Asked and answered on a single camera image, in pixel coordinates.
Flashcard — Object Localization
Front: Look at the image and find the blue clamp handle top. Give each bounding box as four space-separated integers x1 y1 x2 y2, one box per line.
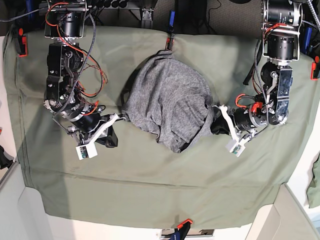
168 10 175 33

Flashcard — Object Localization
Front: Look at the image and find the grey metal table bracket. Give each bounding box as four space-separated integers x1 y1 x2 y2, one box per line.
140 8 154 29

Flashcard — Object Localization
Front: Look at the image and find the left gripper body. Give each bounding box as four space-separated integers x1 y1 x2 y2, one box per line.
233 106 267 132

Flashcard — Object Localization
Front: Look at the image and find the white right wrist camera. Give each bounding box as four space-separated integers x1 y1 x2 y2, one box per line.
75 113 127 160

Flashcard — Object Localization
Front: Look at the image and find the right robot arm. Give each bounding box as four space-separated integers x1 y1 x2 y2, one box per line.
43 0 118 148

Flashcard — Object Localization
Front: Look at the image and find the green table cloth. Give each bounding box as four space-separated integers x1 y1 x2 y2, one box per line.
3 26 320 229

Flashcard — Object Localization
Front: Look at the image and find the red black left edge clamp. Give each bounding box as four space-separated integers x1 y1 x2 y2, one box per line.
11 27 28 57

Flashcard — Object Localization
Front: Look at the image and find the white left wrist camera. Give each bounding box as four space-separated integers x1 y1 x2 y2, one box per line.
213 105 258 157

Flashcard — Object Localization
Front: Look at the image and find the green cloth at right edge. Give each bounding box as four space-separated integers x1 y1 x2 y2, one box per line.
306 156 320 209

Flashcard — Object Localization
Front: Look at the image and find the grey heathered T-shirt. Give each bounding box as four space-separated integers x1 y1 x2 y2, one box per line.
122 50 215 153

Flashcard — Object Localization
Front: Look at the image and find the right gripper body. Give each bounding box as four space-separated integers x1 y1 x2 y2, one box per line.
66 111 105 135

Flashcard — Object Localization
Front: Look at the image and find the red black bottom clamp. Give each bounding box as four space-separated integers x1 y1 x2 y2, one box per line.
164 218 193 240

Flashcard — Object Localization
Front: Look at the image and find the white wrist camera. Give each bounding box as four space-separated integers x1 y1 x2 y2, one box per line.
213 105 258 157
75 113 127 160

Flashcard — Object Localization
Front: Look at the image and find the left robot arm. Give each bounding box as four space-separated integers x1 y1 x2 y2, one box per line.
210 0 303 136

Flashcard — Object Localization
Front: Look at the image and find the red black right edge clamp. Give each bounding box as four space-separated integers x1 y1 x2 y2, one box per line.
310 56 320 81

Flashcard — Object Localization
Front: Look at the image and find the red black edge clamp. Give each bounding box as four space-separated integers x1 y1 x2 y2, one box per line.
310 56 320 81
11 27 28 57

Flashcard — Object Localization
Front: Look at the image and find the red black top clamp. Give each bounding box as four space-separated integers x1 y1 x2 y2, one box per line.
165 33 175 51

